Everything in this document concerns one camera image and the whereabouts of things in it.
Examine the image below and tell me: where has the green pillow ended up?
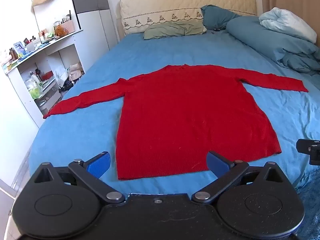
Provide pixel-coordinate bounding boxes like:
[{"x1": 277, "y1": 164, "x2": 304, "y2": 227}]
[{"x1": 143, "y1": 20, "x2": 207, "y2": 40}]

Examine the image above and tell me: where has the white shelf unit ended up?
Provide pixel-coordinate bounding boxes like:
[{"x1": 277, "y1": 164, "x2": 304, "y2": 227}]
[{"x1": 0, "y1": 27, "x2": 87, "y2": 128}]

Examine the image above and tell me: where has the blue duvet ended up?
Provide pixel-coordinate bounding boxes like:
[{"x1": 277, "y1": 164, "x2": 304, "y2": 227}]
[{"x1": 226, "y1": 16, "x2": 320, "y2": 75}]

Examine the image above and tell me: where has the blue fluffy rug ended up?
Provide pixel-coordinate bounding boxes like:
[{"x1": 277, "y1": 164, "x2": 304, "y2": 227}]
[{"x1": 295, "y1": 165, "x2": 320, "y2": 240}]

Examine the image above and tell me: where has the beige quilted headboard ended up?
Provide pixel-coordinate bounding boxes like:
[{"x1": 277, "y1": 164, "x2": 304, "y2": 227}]
[{"x1": 119, "y1": 0, "x2": 258, "y2": 35}]

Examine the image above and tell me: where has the bed with blue sheet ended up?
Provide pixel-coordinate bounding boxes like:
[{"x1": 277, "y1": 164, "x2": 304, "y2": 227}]
[{"x1": 29, "y1": 31, "x2": 320, "y2": 198}]

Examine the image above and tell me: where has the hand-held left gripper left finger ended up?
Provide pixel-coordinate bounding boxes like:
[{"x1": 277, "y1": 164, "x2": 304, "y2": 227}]
[{"x1": 33, "y1": 151, "x2": 126, "y2": 204}]

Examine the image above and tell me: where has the glass jar with orange contents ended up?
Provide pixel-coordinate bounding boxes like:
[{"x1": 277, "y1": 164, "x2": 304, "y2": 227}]
[{"x1": 54, "y1": 21, "x2": 68, "y2": 37}]

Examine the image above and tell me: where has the blue pillow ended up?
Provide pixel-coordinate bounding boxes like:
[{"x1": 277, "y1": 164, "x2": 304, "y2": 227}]
[{"x1": 200, "y1": 4, "x2": 242, "y2": 30}]

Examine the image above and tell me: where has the green plastic bag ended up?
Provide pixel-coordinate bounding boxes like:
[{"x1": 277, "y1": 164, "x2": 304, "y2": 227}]
[{"x1": 28, "y1": 81, "x2": 42, "y2": 99}]

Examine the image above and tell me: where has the red knit sweater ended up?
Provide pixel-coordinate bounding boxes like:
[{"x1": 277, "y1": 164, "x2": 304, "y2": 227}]
[{"x1": 43, "y1": 64, "x2": 309, "y2": 181}]

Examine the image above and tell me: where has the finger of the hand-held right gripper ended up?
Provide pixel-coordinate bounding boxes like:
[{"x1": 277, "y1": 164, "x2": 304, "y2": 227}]
[{"x1": 296, "y1": 139, "x2": 320, "y2": 166}]

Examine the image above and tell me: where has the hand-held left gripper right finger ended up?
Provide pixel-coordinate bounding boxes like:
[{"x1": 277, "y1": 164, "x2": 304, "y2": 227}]
[{"x1": 191, "y1": 151, "x2": 292, "y2": 204}]

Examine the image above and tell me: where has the beige cloth bag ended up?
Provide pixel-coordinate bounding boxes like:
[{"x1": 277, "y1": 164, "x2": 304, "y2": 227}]
[{"x1": 68, "y1": 62, "x2": 84, "y2": 80}]

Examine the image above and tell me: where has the pale blue blanket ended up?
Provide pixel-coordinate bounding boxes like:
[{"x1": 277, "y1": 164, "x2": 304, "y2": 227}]
[{"x1": 259, "y1": 7, "x2": 317, "y2": 43}]

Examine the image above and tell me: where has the white and grey wardrobe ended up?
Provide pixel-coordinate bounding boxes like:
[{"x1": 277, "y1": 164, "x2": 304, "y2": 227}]
[{"x1": 69, "y1": 0, "x2": 118, "y2": 52}]

